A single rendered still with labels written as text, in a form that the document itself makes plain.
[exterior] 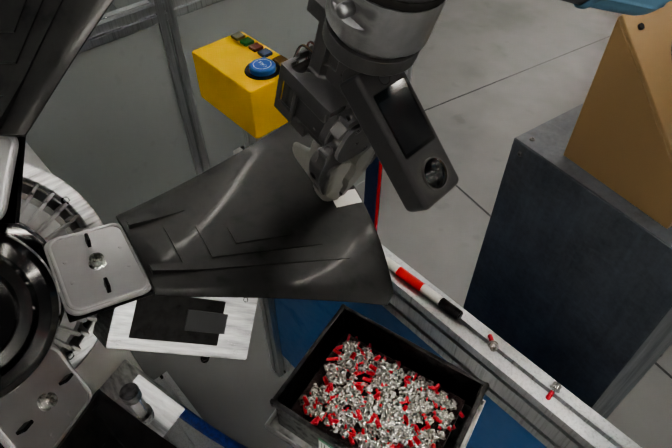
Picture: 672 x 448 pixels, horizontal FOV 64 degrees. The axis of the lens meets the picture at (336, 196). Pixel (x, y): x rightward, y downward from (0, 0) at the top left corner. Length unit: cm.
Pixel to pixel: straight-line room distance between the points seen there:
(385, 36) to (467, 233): 174
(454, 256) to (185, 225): 156
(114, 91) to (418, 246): 118
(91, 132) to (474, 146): 164
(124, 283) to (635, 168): 62
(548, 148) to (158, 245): 59
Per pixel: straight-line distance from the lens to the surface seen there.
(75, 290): 47
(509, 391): 79
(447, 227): 207
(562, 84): 298
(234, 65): 87
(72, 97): 126
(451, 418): 74
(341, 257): 51
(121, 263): 48
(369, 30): 35
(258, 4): 141
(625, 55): 75
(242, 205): 52
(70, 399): 52
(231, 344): 62
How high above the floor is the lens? 152
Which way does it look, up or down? 45 degrees down
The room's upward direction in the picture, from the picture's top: straight up
